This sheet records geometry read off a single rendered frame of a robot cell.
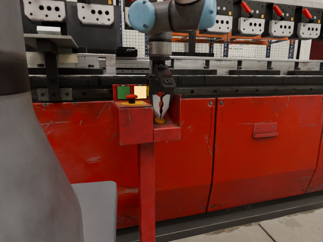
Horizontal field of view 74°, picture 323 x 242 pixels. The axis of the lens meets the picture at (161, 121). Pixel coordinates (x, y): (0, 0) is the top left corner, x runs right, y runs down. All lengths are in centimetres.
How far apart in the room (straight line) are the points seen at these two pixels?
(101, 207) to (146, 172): 61
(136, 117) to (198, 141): 50
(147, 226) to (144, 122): 41
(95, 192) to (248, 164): 116
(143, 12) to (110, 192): 49
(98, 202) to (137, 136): 51
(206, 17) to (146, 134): 37
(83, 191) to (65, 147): 80
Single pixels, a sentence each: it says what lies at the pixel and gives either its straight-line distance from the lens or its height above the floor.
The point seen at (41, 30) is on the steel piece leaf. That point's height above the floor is 105.
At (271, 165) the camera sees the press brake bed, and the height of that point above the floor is 37.
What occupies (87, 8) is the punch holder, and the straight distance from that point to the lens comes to 107.
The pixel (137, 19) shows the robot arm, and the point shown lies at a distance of 60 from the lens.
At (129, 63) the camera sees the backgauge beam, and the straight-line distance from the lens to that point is 133.
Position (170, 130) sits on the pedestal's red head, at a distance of 69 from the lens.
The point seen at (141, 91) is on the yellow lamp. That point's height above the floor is 81.
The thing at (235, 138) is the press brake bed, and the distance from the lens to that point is 119.
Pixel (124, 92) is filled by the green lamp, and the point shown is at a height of 81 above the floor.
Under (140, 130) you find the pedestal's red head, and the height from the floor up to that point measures 70.
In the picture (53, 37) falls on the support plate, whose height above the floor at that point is 99.
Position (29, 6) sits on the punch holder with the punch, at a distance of 110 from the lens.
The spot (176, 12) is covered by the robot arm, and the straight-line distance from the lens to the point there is 59.
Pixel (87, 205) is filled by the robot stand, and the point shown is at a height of 77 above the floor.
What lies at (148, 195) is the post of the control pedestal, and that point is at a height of 45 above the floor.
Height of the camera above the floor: 87
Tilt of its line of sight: 12 degrees down
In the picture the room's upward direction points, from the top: straight up
